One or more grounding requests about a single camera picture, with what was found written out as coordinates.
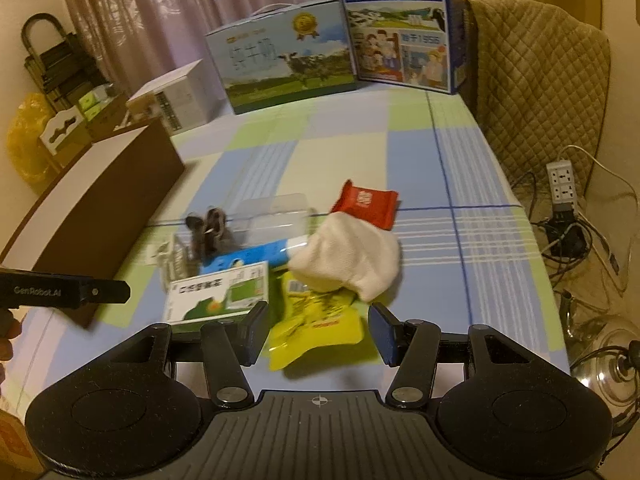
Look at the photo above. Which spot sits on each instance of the person's left hand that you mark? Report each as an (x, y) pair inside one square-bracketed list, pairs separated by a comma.
[(7, 332)]

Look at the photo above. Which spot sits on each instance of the black folding rack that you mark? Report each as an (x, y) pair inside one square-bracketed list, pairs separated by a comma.
[(55, 65)]

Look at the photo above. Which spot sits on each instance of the yellow plastic bag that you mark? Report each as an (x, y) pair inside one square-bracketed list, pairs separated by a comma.
[(27, 145)]

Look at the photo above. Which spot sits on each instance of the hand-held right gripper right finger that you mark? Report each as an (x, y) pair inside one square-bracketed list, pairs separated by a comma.
[(382, 332)]

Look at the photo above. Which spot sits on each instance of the green and white medicine box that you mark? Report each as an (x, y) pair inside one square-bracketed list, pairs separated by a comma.
[(215, 292)]

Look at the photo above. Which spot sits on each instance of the white power strip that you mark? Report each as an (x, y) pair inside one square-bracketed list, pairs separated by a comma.
[(562, 182)]

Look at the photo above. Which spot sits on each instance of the brown box with white inside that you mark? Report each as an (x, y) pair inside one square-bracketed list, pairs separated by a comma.
[(95, 195)]

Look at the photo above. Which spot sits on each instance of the dark grey hair scrunchie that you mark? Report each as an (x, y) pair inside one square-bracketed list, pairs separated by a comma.
[(210, 232)]

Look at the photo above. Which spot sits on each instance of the clear plastic box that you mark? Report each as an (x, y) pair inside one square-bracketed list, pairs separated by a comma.
[(272, 220)]

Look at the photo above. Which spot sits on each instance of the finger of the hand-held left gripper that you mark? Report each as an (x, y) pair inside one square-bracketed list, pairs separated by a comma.
[(107, 291)]

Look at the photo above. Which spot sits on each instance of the pale green milk carton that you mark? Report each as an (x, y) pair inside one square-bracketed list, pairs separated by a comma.
[(285, 60)]

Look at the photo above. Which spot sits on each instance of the red snack packet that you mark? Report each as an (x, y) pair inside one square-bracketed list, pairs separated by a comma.
[(365, 202)]

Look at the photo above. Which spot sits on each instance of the beige quilted chair cover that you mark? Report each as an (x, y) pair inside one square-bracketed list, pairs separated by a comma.
[(540, 90)]

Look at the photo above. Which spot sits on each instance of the blue hand cream tube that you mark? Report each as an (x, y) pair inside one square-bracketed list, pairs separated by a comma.
[(250, 257)]

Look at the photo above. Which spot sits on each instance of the glass pot lid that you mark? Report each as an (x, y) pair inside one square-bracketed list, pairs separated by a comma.
[(607, 355)]

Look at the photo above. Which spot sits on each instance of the green small boxes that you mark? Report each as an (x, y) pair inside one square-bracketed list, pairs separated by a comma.
[(95, 102)]

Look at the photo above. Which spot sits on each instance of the white knitted sock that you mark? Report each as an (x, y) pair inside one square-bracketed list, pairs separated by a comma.
[(345, 255)]

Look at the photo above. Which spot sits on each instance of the cardboard box with white cutout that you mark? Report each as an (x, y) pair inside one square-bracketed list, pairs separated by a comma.
[(62, 130)]

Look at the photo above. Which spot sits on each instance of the yellow snack packet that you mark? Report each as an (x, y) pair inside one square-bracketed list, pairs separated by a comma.
[(315, 325)]

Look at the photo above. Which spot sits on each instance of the blue milk carton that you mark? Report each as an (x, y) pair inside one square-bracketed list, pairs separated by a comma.
[(400, 25)]

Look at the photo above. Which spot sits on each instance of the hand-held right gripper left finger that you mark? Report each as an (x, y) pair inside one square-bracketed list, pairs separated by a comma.
[(251, 332)]

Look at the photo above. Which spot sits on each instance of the open brown cardboard box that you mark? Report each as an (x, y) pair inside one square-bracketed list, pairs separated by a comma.
[(107, 120)]

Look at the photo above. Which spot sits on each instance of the pink curtain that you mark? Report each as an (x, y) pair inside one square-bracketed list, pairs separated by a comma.
[(150, 5)]

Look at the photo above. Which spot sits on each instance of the small clear plastic packet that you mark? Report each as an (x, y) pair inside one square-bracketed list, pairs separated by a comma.
[(175, 262)]

